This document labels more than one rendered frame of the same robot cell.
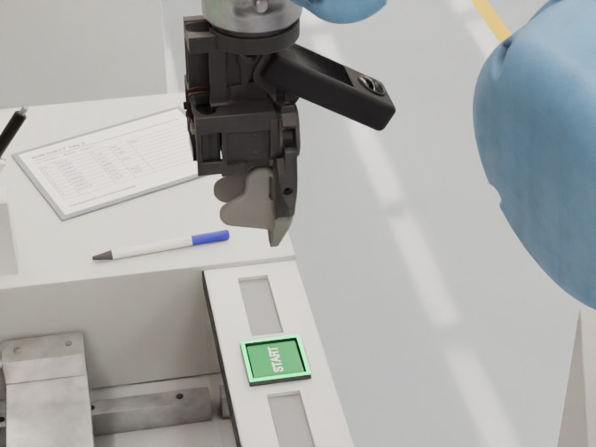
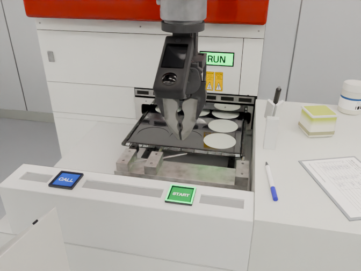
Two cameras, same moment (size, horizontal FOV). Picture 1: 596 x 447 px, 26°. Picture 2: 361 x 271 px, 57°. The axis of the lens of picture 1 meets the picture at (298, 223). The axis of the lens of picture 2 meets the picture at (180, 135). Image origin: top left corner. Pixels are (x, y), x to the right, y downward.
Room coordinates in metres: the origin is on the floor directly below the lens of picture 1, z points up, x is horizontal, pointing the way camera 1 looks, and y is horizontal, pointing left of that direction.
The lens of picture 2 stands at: (1.09, -0.49, 1.39)
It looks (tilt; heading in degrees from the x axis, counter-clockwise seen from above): 28 degrees down; 112
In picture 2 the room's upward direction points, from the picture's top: straight up
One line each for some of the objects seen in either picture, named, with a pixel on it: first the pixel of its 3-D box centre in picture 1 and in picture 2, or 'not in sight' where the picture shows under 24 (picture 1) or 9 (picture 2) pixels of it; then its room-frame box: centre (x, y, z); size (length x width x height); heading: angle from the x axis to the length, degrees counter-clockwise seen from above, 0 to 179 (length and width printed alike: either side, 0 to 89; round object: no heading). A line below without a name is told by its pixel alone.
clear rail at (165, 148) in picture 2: not in sight; (181, 149); (0.77, 0.30, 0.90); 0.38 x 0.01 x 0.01; 11
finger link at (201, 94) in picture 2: not in sight; (193, 95); (0.90, 0.02, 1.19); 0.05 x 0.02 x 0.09; 11
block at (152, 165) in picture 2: not in sight; (153, 162); (0.72, 0.21, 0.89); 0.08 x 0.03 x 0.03; 101
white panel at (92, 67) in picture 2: not in sight; (145, 76); (0.52, 0.55, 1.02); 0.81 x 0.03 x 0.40; 11
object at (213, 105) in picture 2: not in sight; (192, 112); (0.70, 0.57, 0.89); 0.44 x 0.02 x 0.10; 11
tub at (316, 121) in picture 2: not in sight; (317, 121); (1.12, 0.43, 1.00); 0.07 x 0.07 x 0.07; 28
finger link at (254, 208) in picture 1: (254, 211); (174, 113); (0.86, 0.03, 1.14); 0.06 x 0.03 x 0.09; 101
